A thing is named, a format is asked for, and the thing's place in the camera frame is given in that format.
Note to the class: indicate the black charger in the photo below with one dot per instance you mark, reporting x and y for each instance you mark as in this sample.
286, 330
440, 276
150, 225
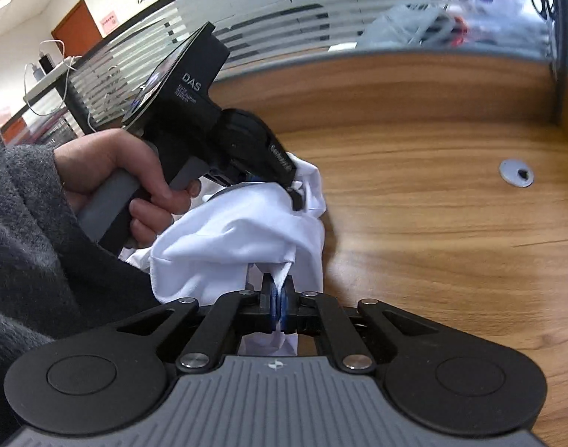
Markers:
46, 64

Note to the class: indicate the brown door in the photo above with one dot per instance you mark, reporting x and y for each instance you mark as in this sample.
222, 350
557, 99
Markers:
77, 28

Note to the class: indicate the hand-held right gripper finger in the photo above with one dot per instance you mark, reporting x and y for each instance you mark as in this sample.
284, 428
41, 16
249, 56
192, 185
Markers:
273, 309
284, 309

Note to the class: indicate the pink wall sign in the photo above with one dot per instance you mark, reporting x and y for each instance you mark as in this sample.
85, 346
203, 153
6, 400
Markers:
108, 22

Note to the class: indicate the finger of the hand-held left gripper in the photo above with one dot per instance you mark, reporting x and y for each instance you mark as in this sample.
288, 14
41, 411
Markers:
297, 198

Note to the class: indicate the person's left hand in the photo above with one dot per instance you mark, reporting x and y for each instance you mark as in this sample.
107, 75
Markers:
102, 153

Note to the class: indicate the frosted striped glass partition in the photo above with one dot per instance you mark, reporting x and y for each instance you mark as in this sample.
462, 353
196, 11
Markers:
288, 4

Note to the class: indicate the dark partition post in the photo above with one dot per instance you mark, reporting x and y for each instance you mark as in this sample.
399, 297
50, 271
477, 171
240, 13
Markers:
561, 46

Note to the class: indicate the white collared shirt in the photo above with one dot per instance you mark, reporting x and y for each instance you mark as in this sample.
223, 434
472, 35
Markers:
237, 237

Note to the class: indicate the person's left forearm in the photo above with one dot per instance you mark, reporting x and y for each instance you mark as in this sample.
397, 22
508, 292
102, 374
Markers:
28, 251

